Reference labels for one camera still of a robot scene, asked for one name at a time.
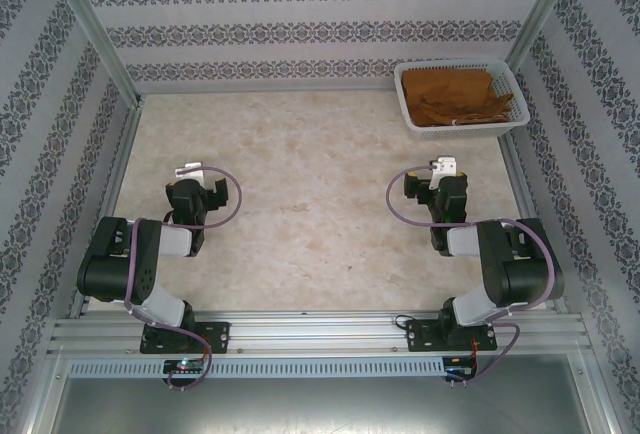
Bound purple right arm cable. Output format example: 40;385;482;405
387;164;557;384

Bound aluminium table edge rail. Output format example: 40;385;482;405
497;132;570;314
67;96;146;318

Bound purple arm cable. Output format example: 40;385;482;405
387;164;557;384
121;165;244;391

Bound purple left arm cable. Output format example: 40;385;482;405
121;165;244;391

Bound aluminium rear edge rail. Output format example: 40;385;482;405
133;77;402;97

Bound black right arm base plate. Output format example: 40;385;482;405
404;316;499;353

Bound white plastic basket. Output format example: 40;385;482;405
393;59;531;142

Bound aluminium frame post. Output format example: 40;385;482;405
41;0;147;105
503;0;592;77

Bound brown long pants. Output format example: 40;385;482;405
402;67;516;128

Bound slotted grey cable duct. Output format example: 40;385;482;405
66;356;447;378

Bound aluminium mounting rail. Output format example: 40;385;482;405
45;309;587;356

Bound grey metal sheet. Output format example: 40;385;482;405
29;353;614;434

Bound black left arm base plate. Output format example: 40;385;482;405
138;321;232;356

